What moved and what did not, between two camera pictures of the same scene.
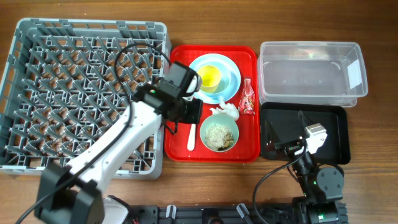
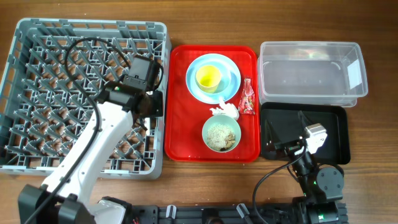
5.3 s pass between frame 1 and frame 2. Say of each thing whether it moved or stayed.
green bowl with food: stayed
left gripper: moved
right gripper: stayed
